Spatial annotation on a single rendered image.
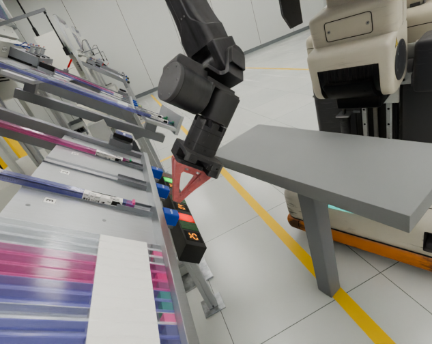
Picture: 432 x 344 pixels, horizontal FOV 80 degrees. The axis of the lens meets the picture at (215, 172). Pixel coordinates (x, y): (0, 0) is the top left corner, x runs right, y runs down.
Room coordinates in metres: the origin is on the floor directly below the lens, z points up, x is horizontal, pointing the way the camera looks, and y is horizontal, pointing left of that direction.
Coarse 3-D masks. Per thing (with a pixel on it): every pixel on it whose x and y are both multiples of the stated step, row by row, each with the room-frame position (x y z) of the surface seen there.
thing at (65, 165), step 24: (48, 168) 0.45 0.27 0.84; (72, 168) 0.48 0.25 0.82; (96, 168) 0.52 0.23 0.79; (120, 168) 0.57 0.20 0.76; (24, 192) 0.35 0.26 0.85; (48, 192) 0.36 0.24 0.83; (120, 192) 0.44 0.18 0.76; (144, 192) 0.47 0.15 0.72; (24, 216) 0.29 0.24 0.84; (48, 216) 0.31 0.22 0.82; (72, 216) 0.32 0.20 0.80; (96, 216) 0.34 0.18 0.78; (120, 216) 0.35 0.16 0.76; (144, 216) 0.37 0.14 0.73; (144, 240) 0.31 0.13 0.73
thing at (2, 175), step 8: (0, 176) 0.36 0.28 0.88; (8, 176) 0.36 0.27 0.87; (16, 176) 0.37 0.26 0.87; (24, 176) 0.37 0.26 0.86; (24, 184) 0.37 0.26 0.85; (32, 184) 0.37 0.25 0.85; (40, 184) 0.37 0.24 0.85; (48, 184) 0.37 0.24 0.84; (56, 184) 0.38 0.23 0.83; (64, 184) 0.38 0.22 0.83; (64, 192) 0.37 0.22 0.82; (72, 192) 0.37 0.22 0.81; (80, 192) 0.38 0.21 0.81; (128, 200) 0.40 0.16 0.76
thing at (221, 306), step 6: (132, 144) 0.75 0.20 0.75; (138, 150) 0.75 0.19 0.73; (180, 264) 0.70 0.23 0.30; (216, 294) 0.76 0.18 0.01; (216, 300) 0.74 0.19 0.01; (222, 300) 0.73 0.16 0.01; (204, 306) 0.73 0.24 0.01; (222, 306) 0.70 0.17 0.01; (204, 312) 0.71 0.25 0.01; (210, 312) 0.70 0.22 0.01; (216, 312) 0.69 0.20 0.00
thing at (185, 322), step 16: (144, 160) 0.63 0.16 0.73; (144, 176) 0.56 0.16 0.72; (160, 208) 0.38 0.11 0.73; (160, 224) 0.33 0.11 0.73; (160, 240) 0.30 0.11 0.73; (176, 272) 0.23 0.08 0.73; (176, 288) 0.20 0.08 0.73; (176, 304) 0.18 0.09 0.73; (192, 320) 0.16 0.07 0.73; (192, 336) 0.15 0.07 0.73
